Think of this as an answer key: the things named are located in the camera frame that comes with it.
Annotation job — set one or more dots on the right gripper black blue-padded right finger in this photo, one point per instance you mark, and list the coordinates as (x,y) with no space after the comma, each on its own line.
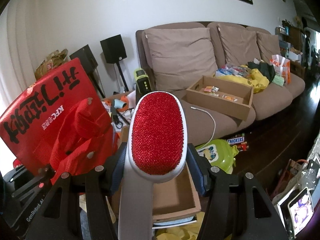
(237,207)

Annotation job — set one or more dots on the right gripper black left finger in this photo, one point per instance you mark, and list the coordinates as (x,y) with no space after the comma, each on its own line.
(59,215)

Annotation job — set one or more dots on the cardboard tray box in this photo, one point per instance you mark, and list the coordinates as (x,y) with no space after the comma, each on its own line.
(175,199)

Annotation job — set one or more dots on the red KFC fabric tote bag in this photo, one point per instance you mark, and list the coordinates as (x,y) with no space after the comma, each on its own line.
(60,121)

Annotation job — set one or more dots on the red white lint brush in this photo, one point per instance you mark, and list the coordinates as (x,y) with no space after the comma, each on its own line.
(156,153)

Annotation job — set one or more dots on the green plastic kids case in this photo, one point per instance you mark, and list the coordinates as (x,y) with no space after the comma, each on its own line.
(219,153)

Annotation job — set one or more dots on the Snickers pack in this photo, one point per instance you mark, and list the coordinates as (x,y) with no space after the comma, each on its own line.
(240,142)

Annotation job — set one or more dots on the open box with clutter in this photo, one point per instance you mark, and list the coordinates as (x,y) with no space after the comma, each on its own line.
(120,108)

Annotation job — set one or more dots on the green portable radio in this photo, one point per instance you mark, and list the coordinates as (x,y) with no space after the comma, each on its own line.
(142,81)

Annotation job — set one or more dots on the cardboard tray on sofa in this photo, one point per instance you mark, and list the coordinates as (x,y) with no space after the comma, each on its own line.
(226,97)

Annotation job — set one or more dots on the left black speaker on stand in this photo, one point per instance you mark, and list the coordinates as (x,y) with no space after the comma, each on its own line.
(89,64)

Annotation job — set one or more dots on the black speaker on stand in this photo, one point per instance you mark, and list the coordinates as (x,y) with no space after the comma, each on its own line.
(89,64)
(114,51)

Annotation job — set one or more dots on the gold crinkled gift bag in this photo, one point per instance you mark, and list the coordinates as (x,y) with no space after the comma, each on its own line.
(51,61)

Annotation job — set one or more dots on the yellow plastic bag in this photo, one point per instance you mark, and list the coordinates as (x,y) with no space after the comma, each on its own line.
(255,79)

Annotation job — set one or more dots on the right black speaker on stand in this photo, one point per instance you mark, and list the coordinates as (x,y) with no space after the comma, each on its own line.
(114,51)

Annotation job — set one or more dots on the brown sofa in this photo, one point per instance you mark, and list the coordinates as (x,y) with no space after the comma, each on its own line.
(204,124)

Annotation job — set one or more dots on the beige cushion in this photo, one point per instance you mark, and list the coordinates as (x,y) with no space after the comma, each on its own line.
(239,45)
(180,57)
(268,46)

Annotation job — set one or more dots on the orange white paper bag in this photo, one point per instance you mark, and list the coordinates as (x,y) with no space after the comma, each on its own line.
(281,67)

